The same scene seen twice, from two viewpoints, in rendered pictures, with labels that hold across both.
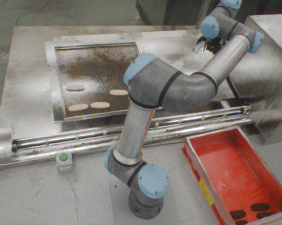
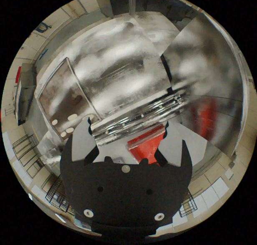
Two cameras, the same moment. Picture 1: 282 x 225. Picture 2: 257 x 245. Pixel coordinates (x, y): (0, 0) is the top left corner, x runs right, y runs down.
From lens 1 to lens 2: 1.36 m
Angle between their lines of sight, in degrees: 57
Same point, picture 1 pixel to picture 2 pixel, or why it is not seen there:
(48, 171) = not seen: hidden behind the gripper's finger
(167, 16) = (114, 11)
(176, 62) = (107, 58)
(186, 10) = (125, 6)
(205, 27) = not seen: outside the picture
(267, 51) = (228, 88)
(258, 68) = (205, 87)
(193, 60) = (127, 47)
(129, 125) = not seen: hidden behind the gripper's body
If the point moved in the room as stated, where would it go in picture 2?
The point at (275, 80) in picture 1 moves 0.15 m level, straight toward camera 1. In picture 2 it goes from (214, 118) to (197, 148)
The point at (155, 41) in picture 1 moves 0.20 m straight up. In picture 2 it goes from (84, 43) to (65, 26)
